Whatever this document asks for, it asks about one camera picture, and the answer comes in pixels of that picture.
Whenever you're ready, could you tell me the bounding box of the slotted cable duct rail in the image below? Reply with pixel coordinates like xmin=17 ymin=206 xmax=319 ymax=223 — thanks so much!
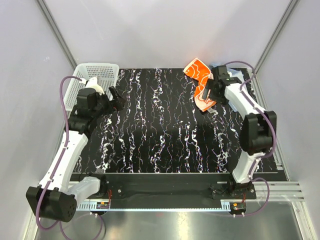
xmin=74 ymin=200 xmax=231 ymax=212

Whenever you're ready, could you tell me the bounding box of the orange white patterned towel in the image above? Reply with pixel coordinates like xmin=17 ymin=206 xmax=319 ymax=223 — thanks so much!
xmin=183 ymin=58 xmax=216 ymax=113

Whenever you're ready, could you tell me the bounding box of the right small electronics box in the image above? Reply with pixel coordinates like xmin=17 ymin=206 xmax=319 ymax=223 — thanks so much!
xmin=230 ymin=202 xmax=247 ymax=212

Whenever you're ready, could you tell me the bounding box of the light blue towel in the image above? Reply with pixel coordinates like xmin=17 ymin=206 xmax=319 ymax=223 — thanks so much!
xmin=209 ymin=63 xmax=245 ymax=112

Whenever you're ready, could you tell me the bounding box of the left small electronics box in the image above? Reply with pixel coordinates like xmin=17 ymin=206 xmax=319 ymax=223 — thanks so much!
xmin=96 ymin=201 xmax=110 ymax=210

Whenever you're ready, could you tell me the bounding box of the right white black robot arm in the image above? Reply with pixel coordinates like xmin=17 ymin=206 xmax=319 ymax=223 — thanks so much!
xmin=202 ymin=78 xmax=277 ymax=199

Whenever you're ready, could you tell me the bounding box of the aluminium frame rail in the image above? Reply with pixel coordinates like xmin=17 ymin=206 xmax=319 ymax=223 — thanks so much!
xmin=33 ymin=181 xmax=306 ymax=201

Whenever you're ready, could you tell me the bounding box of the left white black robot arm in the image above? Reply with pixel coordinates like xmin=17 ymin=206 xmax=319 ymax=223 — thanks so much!
xmin=26 ymin=86 xmax=126 ymax=223

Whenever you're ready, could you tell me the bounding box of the white plastic basket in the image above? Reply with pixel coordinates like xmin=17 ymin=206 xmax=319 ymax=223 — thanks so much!
xmin=61 ymin=62 xmax=120 ymax=112

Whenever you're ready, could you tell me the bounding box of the small electronics box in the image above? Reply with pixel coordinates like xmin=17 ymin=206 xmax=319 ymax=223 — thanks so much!
xmin=96 ymin=201 xmax=110 ymax=210
xmin=230 ymin=202 xmax=247 ymax=212

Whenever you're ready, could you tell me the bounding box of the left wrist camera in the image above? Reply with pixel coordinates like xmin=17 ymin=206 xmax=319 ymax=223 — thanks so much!
xmin=85 ymin=76 xmax=105 ymax=95

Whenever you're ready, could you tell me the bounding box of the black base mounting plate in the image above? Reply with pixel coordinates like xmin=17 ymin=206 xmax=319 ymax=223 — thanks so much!
xmin=79 ymin=172 xmax=256 ymax=200

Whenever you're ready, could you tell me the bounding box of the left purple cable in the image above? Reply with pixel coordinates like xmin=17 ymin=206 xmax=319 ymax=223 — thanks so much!
xmin=36 ymin=76 xmax=107 ymax=240

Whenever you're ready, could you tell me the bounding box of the black marble pattern mat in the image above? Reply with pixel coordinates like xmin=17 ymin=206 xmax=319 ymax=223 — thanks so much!
xmin=53 ymin=67 xmax=285 ymax=174

